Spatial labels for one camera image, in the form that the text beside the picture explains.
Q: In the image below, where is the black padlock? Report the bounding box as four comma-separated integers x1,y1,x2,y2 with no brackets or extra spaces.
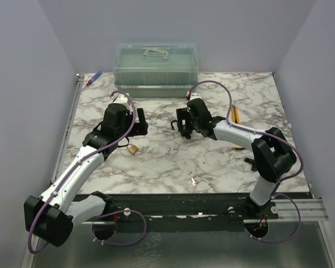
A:
170,119,179,131

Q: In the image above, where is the small brass padlock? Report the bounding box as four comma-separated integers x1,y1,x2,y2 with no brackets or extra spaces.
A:
127,144,138,155

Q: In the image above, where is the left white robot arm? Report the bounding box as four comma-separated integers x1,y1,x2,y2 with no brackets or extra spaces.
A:
23,103,149,247

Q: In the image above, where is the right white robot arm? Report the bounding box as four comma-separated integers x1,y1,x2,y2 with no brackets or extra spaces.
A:
176,98,296,219

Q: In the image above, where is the yellow utility knife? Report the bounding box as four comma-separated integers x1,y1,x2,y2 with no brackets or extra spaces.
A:
231,104,240,124

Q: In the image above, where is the green transparent toolbox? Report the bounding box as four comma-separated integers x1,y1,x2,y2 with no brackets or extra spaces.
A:
113,43,199,98

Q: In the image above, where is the blue red screwdriver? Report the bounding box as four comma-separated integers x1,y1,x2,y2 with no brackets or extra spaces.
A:
85,71,102,87

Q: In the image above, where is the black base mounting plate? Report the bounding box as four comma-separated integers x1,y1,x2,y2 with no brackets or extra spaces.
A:
79,192,280,234

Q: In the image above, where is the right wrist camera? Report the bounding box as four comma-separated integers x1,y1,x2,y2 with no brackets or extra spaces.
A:
186,91,201,101

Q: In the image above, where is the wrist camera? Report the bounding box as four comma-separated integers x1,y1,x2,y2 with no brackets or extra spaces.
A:
186,91,201,101
111,94,128,104

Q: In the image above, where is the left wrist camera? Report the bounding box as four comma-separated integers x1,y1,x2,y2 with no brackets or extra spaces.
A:
111,94,128,104

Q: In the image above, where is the aluminium rail left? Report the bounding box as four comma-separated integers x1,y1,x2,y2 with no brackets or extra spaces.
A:
50,74,85,185

